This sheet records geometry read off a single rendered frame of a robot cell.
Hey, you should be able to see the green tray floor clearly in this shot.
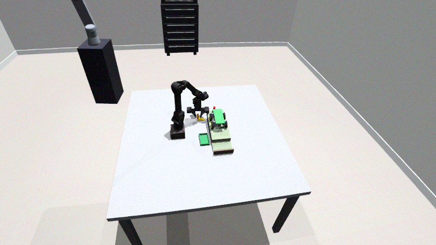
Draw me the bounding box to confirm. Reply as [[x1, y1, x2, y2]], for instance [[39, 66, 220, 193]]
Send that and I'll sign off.
[[200, 134, 209, 144]]

